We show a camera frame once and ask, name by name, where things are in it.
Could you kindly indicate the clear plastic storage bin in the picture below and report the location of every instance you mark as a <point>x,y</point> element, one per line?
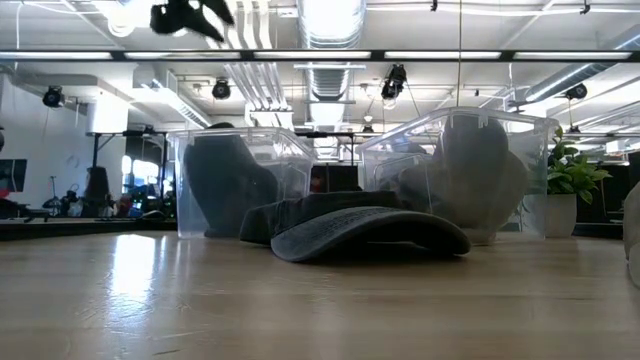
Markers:
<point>295,150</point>
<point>537,175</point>

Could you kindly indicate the black background table frame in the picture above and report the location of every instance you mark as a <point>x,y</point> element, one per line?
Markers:
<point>130,150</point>

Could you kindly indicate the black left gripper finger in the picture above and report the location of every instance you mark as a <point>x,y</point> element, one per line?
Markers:
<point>220,10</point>
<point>207,29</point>

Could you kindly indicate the grey caps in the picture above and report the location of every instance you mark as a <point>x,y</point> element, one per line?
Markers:
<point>470,180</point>

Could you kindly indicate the green potted plant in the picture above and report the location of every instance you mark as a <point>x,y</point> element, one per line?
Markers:
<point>572,170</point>

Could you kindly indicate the black ceiling spot lamp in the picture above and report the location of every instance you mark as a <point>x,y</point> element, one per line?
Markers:
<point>220,89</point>
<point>394,82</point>
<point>53,96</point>
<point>576,91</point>

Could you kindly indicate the black cabinet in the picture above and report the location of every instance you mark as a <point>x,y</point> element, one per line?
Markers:
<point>617,195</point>

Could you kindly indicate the black frame bar with lights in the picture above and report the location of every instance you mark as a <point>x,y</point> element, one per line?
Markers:
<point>320,55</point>

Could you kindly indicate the dark grey baseball cap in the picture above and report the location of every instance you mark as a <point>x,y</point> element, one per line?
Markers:
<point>360,230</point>
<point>227,185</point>

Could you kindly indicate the light grey rounded object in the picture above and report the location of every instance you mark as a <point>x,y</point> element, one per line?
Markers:
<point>633,235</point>

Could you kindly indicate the black monitor screen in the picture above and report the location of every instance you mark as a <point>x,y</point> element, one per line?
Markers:
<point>12,175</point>

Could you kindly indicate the white plant pot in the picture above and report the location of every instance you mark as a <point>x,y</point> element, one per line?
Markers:
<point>560,215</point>

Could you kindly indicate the silver ceiling air duct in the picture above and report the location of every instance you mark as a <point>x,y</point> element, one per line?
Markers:
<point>330,30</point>

